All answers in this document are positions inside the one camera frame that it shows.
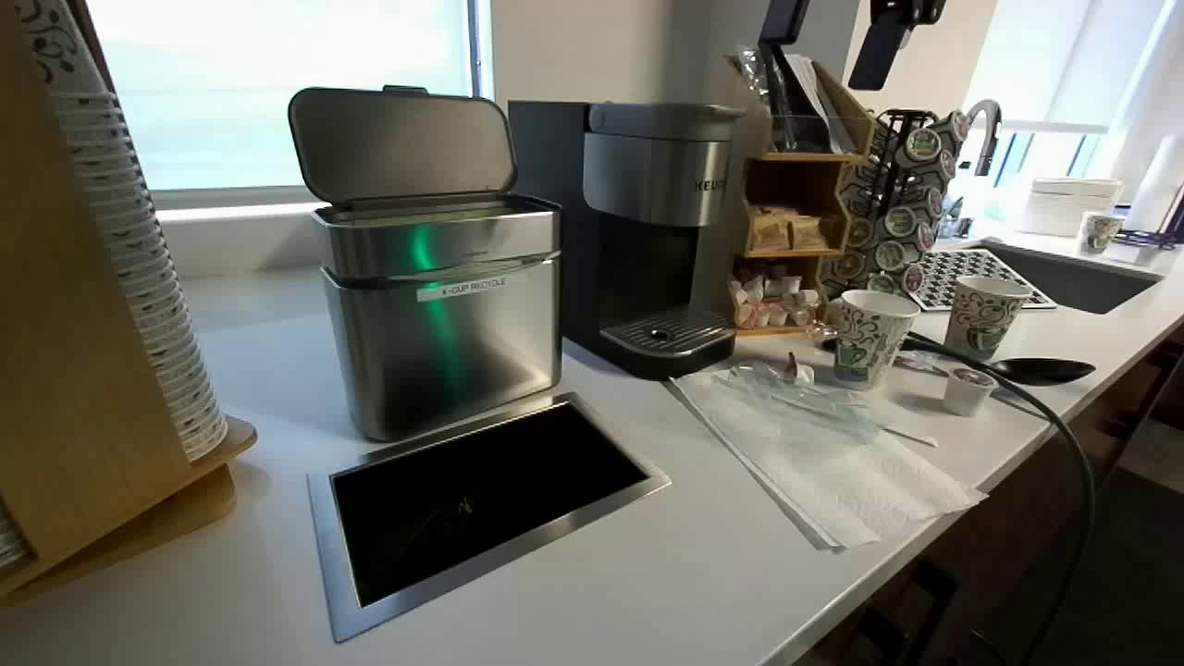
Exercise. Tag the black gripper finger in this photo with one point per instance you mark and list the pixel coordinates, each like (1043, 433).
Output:
(781, 16)
(890, 37)

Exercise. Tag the black steel Keurig coffee maker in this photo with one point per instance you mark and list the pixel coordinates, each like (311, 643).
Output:
(651, 173)

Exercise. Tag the brown lid coffee pod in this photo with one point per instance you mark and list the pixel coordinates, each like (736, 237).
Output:
(967, 394)

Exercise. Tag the black tongs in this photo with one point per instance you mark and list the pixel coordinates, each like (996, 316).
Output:
(790, 96)

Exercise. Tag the chrome sink faucet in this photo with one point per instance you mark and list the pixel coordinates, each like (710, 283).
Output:
(983, 123)

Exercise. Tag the wooden condiment organizer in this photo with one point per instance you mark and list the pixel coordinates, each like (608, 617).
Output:
(790, 185)

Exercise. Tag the white tissue box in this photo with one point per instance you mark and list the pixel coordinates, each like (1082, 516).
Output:
(1070, 205)

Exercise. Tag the small patterned paper cup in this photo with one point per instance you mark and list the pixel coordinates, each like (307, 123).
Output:
(1098, 230)

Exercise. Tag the dark countertop sink basin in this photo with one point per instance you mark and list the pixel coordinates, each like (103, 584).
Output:
(1077, 280)

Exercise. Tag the clear plastic bag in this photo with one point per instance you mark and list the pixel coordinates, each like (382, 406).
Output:
(816, 410)

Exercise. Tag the stainless steel lidded bin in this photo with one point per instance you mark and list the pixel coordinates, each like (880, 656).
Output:
(429, 336)

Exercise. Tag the patterned paper cup stack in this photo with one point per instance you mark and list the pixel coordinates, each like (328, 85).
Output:
(136, 259)

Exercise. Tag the wooden cup dispenser stand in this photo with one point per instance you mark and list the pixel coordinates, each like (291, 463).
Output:
(59, 410)

